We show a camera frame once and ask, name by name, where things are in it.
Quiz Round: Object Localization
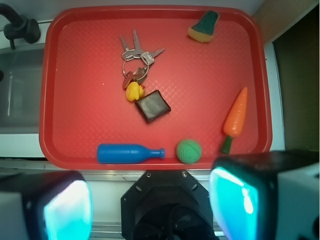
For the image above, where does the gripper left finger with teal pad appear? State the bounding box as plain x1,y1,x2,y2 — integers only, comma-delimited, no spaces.
0,170,93,240

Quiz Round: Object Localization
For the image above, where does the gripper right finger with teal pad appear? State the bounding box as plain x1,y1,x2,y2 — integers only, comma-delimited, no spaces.
208,150,320,240

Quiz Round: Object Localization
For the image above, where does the green and yellow sponge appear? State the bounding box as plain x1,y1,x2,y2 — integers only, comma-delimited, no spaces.
187,10,220,43

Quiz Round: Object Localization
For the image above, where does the blue toy bottle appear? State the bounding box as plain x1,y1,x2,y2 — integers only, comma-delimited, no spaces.
96,143,166,164

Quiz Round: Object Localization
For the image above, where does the orange toy carrot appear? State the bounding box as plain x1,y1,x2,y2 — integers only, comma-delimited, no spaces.
219,87,248,154

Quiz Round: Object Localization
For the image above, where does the green textured ball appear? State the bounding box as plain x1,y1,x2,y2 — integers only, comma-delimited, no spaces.
176,139,202,164

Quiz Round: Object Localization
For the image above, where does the red plastic tray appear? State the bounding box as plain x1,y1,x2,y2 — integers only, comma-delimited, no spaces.
39,5,272,170

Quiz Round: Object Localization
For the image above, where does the grey sink basin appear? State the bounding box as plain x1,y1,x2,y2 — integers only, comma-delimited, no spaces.
0,49,44,134

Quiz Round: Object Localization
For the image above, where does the dark brown square block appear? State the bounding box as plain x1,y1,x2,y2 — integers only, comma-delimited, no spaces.
135,90,171,123

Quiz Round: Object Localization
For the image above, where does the silver key bunch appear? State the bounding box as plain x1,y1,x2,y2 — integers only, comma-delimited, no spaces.
119,29,166,90

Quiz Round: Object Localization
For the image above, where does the black faucet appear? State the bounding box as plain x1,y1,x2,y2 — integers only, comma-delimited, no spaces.
0,3,41,50

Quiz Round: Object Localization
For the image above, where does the yellow rubber duck keychain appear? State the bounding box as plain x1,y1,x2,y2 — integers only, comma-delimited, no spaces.
125,81,145,102

